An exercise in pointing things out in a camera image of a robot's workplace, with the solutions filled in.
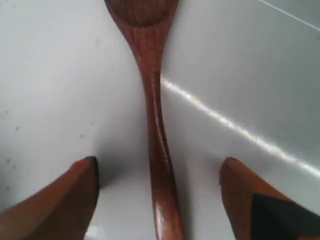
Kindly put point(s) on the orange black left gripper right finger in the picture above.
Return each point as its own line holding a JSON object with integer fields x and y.
{"x": 258, "y": 211}

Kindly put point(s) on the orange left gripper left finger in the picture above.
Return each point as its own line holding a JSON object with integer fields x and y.
{"x": 62, "y": 210}

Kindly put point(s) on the dark wooden spoon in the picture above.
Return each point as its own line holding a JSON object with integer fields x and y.
{"x": 145, "y": 24}

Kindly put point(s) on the white plastic tray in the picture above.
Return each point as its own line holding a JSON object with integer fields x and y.
{"x": 240, "y": 78}

